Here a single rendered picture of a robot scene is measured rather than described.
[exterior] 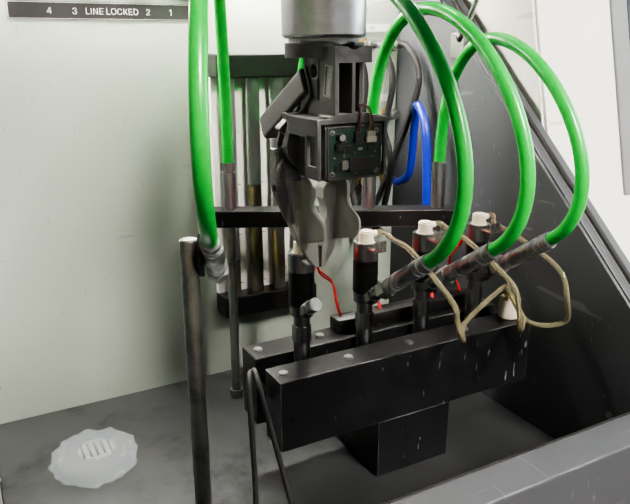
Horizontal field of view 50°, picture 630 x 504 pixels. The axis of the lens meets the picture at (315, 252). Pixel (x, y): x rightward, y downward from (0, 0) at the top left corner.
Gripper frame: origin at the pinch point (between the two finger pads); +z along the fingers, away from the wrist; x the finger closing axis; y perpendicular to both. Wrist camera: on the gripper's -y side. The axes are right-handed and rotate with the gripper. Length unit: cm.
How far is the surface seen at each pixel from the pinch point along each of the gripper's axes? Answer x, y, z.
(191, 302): -14.2, 3.9, 1.4
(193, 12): -14.3, 8.8, -22.0
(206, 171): -15.1, 12.0, -11.3
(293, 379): -3.5, 1.6, 12.5
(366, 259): 7.3, -1.8, 2.4
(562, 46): 39.3, -6.6, -19.5
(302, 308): -0.8, -1.3, 6.4
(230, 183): -0.1, -22.0, -3.3
